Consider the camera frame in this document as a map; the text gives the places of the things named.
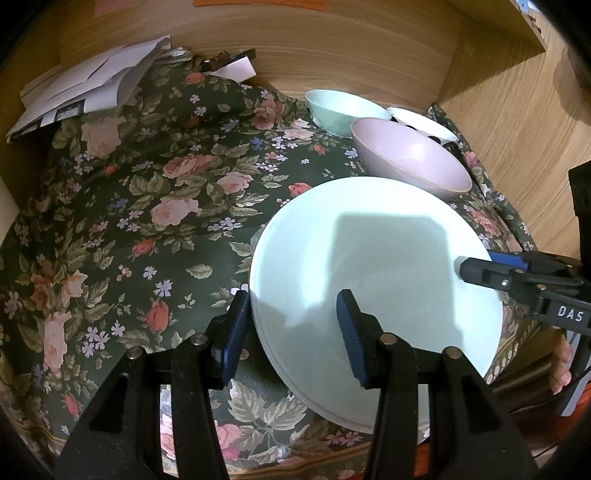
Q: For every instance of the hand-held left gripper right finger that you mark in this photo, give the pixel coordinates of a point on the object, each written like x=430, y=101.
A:
x=348, y=337

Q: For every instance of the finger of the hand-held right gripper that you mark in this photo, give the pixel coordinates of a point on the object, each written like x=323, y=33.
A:
x=480, y=272
x=508, y=259

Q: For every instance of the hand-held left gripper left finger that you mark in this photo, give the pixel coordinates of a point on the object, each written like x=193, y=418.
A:
x=233, y=334

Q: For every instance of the light teal plate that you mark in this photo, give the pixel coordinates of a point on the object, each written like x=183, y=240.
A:
x=369, y=258

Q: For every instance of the person's right hand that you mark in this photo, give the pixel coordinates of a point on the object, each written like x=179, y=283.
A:
x=562, y=369

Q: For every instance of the pink bowl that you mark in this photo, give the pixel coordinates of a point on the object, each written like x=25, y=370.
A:
x=411, y=157

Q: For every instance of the floral tablecloth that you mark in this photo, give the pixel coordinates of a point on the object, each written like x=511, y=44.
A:
x=152, y=217

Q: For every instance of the white bowl with black spots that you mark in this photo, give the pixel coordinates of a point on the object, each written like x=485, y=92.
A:
x=425, y=122

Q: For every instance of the light teal bowl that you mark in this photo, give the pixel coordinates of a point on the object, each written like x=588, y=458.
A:
x=341, y=108

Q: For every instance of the small white paper box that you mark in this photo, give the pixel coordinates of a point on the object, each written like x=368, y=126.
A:
x=238, y=70

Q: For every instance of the stack of white papers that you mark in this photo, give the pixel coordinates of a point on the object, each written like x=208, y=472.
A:
x=87, y=83

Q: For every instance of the orange sticky note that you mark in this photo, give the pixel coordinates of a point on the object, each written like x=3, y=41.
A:
x=258, y=3

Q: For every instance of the pink sticky note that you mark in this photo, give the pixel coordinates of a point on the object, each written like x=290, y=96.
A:
x=115, y=4

